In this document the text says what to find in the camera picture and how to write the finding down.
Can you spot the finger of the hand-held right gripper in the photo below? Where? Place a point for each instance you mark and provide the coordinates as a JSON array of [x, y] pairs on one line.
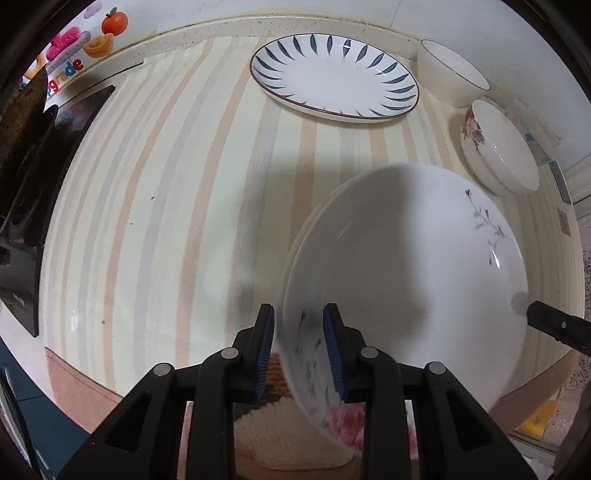
[[561, 327]]

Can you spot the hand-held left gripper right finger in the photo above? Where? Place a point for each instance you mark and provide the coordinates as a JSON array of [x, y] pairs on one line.
[[333, 350]]

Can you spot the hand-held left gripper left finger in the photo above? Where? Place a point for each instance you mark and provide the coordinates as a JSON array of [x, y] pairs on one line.
[[264, 350]]

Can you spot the white floral plate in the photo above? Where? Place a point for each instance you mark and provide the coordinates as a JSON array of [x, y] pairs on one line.
[[406, 258]]

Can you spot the white bowl with pink flower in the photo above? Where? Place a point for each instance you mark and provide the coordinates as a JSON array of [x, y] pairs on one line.
[[498, 147]]

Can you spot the white bowl with dark rim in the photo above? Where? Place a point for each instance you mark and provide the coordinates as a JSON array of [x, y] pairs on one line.
[[450, 78]]

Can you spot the blue leaf pattern plate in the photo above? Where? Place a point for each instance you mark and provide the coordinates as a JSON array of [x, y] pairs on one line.
[[332, 74]]

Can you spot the yellow plastic item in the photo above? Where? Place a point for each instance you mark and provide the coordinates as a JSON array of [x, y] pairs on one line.
[[538, 420]]

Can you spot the brown label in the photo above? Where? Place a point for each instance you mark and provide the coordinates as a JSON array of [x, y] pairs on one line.
[[564, 221]]

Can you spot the striped tablecloth with cat print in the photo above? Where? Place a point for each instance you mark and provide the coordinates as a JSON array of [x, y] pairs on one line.
[[184, 184]]

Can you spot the black gas stove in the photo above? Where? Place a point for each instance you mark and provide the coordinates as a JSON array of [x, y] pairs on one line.
[[78, 110]]

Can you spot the colourful wall stickers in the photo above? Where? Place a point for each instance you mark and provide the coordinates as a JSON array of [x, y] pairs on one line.
[[69, 46]]

